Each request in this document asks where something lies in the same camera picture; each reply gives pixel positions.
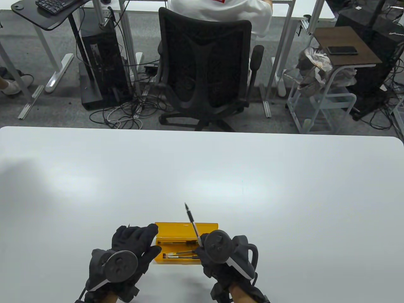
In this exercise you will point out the white plastic bag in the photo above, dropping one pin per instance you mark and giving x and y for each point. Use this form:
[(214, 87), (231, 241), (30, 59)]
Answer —
[(345, 75)]

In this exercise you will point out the black computer tower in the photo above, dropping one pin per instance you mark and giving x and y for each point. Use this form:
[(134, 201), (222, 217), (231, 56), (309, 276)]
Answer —
[(104, 60)]

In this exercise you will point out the grey white hand controller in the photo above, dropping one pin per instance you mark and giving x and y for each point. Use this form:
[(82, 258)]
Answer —
[(121, 266), (219, 246)]

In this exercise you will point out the black keyboard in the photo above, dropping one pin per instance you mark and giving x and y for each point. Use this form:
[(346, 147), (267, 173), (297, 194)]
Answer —
[(53, 5)]

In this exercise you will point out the person's left hand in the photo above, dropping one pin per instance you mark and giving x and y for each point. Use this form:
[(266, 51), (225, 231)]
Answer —
[(132, 240)]

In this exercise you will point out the white desk with metal legs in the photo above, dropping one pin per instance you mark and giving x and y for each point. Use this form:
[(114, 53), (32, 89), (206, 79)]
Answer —
[(300, 11)]

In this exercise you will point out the black standing desk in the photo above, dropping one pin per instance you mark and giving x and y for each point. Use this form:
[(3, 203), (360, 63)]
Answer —
[(31, 17)]

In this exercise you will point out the person's left forearm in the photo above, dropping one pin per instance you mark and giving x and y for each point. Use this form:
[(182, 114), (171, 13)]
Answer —
[(110, 299)]

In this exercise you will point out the brown side table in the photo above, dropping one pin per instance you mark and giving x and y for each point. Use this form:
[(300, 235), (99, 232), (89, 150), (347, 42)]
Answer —
[(347, 38)]

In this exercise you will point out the black power adapter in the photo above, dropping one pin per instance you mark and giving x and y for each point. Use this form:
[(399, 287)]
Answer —
[(151, 67)]

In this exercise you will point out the white desk leg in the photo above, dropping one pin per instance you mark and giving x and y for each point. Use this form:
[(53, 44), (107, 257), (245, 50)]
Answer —
[(30, 103), (60, 72)]

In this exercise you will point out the crumpled grey plastic bag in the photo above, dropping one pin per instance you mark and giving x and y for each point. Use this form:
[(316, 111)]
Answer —
[(315, 58)]

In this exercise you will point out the person's right hand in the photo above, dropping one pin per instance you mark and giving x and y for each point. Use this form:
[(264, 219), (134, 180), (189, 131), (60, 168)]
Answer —
[(217, 273)]

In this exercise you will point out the black smartphone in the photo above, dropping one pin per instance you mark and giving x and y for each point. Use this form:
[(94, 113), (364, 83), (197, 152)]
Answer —
[(342, 50)]

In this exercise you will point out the black mesh office chair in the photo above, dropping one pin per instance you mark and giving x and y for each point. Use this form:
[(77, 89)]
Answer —
[(202, 63)]

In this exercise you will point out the white metal cart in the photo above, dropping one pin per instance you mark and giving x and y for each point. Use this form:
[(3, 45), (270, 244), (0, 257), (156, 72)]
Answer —
[(334, 96)]

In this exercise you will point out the orange pen case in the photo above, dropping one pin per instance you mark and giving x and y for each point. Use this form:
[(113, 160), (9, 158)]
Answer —
[(176, 230)]

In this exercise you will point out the person's right forearm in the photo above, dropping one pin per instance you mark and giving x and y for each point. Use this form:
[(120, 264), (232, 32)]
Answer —
[(241, 296)]

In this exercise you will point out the black equipment box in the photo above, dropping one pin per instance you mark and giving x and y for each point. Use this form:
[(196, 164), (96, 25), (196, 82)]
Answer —
[(388, 34)]

